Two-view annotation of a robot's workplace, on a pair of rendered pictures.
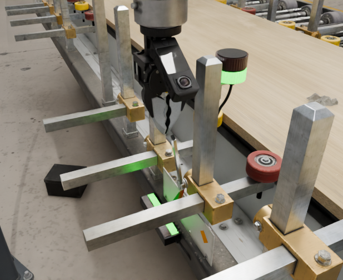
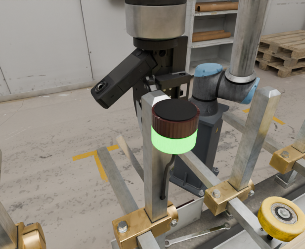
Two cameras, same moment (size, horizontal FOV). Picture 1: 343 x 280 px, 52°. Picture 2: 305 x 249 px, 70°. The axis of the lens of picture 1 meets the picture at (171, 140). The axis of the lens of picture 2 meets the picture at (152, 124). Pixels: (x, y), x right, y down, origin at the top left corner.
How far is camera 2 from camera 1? 0.69 m
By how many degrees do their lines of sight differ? 70
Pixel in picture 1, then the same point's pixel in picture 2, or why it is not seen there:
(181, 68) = (114, 77)
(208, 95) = (145, 132)
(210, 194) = (132, 219)
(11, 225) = not seen: hidden behind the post
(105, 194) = not seen: hidden behind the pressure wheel
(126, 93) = (296, 143)
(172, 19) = (128, 26)
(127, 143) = (268, 180)
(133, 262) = not seen: outside the picture
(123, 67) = not seen: outside the picture
